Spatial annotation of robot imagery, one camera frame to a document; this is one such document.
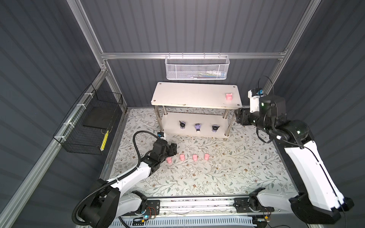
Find dark purple toy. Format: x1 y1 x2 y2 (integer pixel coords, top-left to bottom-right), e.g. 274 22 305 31
179 121 186 129

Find white wire mesh basket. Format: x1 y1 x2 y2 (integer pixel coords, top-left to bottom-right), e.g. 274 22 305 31
164 55 230 80

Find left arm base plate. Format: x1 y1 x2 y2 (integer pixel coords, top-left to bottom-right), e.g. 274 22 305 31
134 199 161 216

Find floral patterned mat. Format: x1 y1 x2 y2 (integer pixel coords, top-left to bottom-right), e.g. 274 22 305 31
110 108 295 197

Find black pad in basket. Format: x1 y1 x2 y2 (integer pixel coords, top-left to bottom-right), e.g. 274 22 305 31
82 107 115 130

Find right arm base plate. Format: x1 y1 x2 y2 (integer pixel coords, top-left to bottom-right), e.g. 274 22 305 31
233 198 275 213

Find items in white basket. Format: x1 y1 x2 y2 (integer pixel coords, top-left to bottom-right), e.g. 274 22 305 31
187 71 227 80

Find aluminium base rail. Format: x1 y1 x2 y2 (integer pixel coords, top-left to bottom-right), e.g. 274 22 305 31
82 195 314 219

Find white ribbed cable duct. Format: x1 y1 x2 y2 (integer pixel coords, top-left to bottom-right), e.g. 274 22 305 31
123 216 257 228

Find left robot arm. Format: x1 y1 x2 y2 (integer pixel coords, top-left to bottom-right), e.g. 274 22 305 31
71 133 177 228

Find yellow label tag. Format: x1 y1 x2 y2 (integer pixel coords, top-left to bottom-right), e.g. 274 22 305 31
100 130 109 152

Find black wire mesh basket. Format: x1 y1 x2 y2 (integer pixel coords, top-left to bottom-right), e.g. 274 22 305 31
53 85 124 155

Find white two-tier shelf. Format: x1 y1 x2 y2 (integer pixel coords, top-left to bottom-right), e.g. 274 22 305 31
151 82 242 140

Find purple striped toy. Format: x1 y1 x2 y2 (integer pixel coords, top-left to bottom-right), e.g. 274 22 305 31
212 124 220 133

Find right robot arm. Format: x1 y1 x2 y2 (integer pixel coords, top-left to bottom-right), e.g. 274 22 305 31
235 92 354 225

